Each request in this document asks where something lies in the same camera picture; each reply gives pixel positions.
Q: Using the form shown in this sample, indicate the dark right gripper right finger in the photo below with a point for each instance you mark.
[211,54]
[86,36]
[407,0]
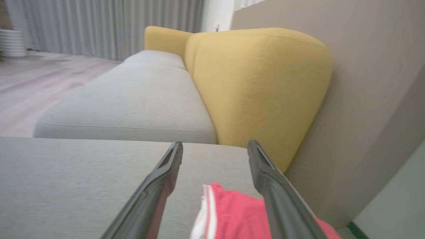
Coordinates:
[282,209]

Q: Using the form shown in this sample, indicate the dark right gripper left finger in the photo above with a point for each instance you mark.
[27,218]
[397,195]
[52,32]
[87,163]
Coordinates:
[149,205]

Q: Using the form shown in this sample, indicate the red basketball jersey white trim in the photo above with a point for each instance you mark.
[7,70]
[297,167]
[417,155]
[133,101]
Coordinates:
[239,215]

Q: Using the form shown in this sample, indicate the large grey sofa chaise cushion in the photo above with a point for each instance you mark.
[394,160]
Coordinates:
[66,182]

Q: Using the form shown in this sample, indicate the large yellow sofa backrest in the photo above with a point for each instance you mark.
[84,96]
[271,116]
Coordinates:
[259,86]

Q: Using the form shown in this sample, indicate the small grey sofa seat cushion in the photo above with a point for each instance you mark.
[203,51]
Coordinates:
[152,58]

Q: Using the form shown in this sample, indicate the small yellow sofa backrest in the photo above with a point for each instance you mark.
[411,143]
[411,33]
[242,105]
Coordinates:
[162,39]

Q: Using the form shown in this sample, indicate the grey pleated curtain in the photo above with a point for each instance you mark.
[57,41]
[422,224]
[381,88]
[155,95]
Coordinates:
[99,26]

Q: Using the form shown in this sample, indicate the white ribbed plant pot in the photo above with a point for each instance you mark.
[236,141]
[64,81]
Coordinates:
[11,43]

